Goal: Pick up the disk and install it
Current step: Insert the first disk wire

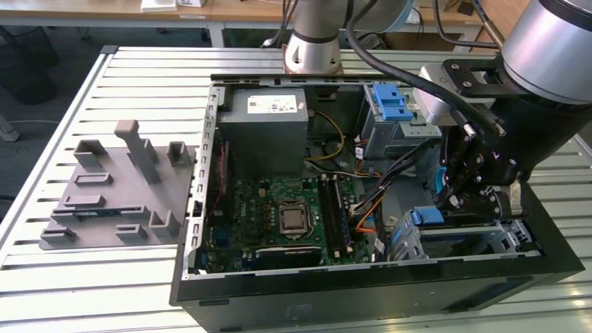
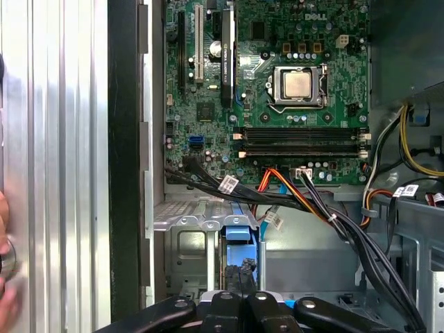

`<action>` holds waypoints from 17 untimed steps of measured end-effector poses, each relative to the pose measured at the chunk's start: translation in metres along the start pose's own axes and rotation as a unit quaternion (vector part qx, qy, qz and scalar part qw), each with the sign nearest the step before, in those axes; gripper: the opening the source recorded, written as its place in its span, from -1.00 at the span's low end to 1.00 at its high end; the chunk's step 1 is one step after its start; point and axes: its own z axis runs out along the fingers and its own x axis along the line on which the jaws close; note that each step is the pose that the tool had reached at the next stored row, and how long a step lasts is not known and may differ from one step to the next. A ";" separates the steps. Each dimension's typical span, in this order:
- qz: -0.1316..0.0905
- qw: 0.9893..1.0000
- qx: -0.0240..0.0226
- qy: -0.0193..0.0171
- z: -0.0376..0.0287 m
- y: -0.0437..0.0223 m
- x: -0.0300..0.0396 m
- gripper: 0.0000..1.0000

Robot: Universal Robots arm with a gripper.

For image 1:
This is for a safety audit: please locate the black CPU socket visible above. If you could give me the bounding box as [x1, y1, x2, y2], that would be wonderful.
[275, 199, 311, 241]

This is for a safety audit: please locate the large white box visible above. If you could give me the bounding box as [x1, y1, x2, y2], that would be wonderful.
[139, 0, 179, 13]

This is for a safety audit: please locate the black open PC case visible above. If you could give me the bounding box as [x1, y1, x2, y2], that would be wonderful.
[167, 73, 586, 333]

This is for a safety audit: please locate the grey power supply unit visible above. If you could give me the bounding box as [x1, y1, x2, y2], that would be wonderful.
[215, 88, 309, 180]

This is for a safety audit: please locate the green motherboard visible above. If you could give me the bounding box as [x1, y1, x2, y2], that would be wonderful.
[205, 175, 375, 273]

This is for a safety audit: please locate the small dark brown box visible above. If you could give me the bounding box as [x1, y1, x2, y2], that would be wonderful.
[442, 0, 479, 15]

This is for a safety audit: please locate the dark blue RAM stick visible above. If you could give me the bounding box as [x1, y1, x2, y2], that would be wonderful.
[71, 209, 125, 219]

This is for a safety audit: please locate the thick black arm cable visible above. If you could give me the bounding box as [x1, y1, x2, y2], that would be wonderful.
[343, 0, 507, 138]

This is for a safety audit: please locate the yellow wire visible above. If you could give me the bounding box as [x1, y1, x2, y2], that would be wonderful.
[305, 110, 346, 162]

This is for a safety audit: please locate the thin red wire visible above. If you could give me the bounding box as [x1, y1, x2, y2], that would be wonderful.
[207, 141, 230, 218]

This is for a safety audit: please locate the blue data wire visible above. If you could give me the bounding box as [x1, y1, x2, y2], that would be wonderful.
[433, 166, 451, 203]

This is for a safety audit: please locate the black cable bundle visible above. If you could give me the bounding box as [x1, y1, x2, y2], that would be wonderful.
[357, 138, 445, 209]

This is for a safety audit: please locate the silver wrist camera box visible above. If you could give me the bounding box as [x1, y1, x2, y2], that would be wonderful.
[418, 65, 467, 126]

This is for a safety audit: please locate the wooden desk white frame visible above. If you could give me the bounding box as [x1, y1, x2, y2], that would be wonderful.
[206, 0, 490, 53]
[0, 0, 222, 48]

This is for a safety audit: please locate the black graphics card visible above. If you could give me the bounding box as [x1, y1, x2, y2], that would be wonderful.
[251, 244, 325, 271]

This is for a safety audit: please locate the black mesh bin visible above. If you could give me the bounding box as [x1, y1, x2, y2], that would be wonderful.
[0, 26, 59, 105]

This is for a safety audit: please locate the orange wire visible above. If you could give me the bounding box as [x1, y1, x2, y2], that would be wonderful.
[354, 213, 381, 234]

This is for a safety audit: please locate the grey plastic parts rack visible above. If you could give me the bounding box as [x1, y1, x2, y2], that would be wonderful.
[38, 119, 197, 253]

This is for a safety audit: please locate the black RAM slot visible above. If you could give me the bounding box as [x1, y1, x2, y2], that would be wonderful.
[318, 175, 341, 257]

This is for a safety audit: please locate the grey desk foot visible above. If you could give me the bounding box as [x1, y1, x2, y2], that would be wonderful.
[0, 113, 19, 142]

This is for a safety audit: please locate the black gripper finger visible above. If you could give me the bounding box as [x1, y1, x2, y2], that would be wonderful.
[450, 186, 511, 218]
[437, 126, 490, 212]

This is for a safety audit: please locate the silver CPU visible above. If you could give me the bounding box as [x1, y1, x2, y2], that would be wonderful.
[279, 209, 306, 234]

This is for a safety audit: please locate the blue plastic latch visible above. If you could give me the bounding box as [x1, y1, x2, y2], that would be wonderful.
[370, 83, 413, 122]

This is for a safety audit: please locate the grey metal drive cage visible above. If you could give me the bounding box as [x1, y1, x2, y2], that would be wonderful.
[358, 82, 445, 161]

